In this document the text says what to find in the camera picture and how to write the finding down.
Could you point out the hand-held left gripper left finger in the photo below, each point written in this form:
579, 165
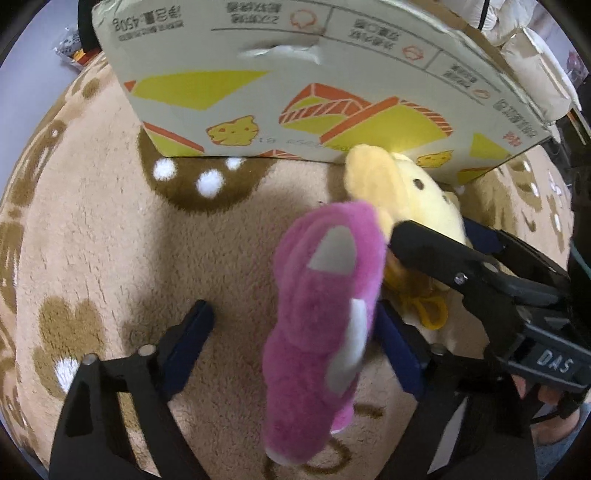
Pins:
191, 337

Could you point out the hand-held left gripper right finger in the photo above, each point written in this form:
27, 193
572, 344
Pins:
397, 350

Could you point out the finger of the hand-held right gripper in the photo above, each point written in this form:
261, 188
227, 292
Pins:
521, 256
438, 254

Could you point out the yellow plush toy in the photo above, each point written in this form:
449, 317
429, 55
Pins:
406, 184

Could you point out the pink plush toy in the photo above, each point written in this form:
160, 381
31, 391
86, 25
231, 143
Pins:
314, 323

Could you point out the printed cardboard box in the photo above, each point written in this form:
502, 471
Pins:
277, 55

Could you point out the person's right hand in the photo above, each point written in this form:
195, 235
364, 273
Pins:
549, 429

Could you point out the beige flower printed blanket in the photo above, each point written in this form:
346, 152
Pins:
92, 230

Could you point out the cream padded recliner chair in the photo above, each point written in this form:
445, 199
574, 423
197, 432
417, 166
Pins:
531, 60

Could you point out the pink round ornament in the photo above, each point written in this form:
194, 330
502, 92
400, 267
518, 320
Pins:
578, 62

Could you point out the panda print plastic bag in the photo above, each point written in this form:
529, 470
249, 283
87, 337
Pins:
69, 46

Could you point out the black hanging clothes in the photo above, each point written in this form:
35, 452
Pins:
85, 23

